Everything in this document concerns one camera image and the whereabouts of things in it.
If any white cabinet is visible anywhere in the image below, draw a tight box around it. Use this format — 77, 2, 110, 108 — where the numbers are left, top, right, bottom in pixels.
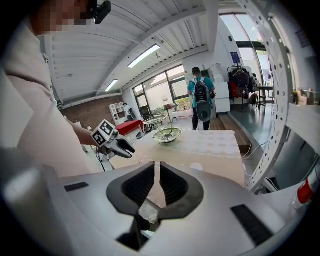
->
209, 63, 231, 119

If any wooden platform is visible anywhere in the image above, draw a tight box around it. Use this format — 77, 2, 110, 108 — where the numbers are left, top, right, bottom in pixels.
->
209, 114, 253, 154

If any long ceiling light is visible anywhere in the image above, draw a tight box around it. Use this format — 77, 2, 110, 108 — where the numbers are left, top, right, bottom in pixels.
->
127, 43, 161, 69

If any red label bottle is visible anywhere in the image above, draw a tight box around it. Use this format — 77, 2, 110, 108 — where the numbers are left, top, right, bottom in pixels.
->
293, 171, 320, 209

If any tiered wire fruit stand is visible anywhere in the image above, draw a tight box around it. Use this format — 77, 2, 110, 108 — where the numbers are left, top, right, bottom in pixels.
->
143, 103, 184, 144

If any white bookshelf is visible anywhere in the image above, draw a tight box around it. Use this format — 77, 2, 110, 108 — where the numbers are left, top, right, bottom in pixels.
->
108, 101, 126, 126

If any person's left forearm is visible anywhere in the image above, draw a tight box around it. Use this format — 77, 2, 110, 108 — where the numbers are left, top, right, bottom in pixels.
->
71, 123, 99, 148

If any person's beige shirt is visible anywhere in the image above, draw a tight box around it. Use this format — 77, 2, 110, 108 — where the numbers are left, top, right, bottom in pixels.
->
0, 14, 106, 177

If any white metal shelf rack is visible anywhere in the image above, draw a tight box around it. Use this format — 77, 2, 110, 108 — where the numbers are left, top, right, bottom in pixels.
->
234, 0, 320, 201

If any coat rack with bags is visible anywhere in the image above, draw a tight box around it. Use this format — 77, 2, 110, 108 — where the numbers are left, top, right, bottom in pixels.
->
226, 64, 260, 113

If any short ceiling light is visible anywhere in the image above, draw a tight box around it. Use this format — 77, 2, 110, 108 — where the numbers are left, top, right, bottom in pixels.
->
103, 79, 119, 93

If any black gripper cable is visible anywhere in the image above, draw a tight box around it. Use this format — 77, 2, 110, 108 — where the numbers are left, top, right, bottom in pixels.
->
95, 149, 108, 173

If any black head-worn camera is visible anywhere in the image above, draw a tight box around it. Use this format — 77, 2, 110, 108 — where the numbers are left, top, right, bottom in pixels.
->
93, 0, 113, 25

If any table with checked cloth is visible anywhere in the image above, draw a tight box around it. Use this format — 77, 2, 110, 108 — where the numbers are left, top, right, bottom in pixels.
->
109, 129, 246, 209

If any red table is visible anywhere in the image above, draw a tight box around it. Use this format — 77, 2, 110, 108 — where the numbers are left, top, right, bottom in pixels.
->
115, 119, 146, 138

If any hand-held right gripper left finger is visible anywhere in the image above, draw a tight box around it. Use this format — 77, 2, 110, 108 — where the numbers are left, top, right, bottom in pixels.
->
105, 161, 156, 216

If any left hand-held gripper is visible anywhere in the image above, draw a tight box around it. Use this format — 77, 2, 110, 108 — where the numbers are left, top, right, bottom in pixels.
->
90, 119, 136, 159

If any white floor cable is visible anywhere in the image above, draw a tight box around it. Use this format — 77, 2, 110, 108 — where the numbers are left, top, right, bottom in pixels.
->
241, 141, 269, 160

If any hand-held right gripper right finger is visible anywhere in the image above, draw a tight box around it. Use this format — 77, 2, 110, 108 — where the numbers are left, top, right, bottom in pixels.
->
157, 161, 205, 221

